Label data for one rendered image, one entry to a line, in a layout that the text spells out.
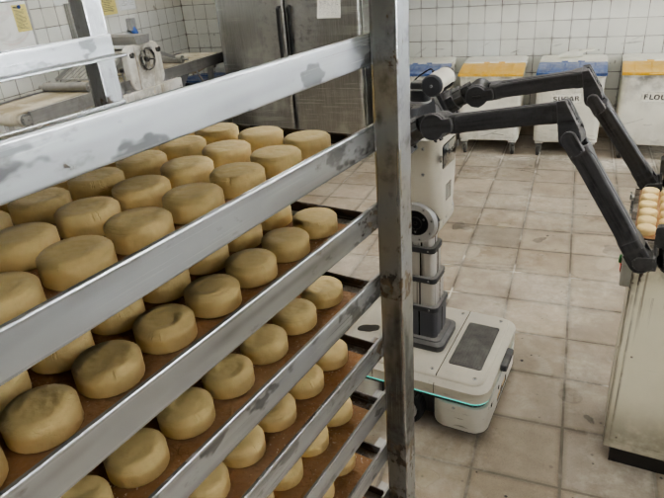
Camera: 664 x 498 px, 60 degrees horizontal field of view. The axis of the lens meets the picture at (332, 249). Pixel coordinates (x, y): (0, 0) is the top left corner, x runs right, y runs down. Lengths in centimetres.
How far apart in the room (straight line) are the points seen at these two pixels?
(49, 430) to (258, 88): 28
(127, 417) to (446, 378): 189
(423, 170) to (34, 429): 171
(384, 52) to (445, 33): 541
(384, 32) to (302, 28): 485
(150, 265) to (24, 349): 9
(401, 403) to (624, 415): 152
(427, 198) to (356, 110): 340
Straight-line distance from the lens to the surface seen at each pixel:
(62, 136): 35
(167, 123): 39
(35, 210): 53
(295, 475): 71
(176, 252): 41
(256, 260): 56
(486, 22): 593
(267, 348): 59
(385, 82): 60
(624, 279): 201
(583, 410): 259
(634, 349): 208
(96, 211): 49
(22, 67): 82
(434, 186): 202
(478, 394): 222
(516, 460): 234
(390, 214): 65
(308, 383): 68
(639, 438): 230
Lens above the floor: 167
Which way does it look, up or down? 26 degrees down
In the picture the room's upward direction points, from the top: 5 degrees counter-clockwise
